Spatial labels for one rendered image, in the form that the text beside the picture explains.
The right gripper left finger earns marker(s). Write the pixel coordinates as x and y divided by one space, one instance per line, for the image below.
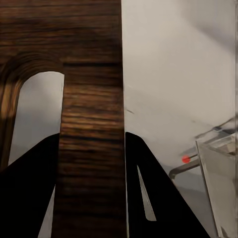
26 187

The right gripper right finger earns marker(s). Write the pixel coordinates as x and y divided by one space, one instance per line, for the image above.
175 219

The cutting board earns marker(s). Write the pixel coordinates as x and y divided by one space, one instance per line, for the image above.
81 39

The drop in sink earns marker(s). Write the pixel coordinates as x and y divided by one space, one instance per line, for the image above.
220 171

